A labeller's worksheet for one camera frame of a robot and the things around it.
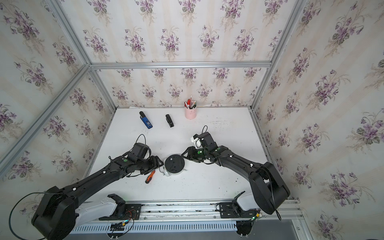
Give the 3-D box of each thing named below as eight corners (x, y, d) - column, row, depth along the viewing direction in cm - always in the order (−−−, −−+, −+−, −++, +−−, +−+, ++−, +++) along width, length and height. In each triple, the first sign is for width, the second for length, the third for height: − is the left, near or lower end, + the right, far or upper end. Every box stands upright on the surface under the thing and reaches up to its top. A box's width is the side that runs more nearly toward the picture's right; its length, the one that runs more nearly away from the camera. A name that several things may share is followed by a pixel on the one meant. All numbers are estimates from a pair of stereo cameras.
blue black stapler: (148, 129, 109) (146, 125, 105) (139, 116, 117) (138, 112, 113) (152, 127, 110) (151, 123, 106) (143, 115, 118) (142, 110, 114)
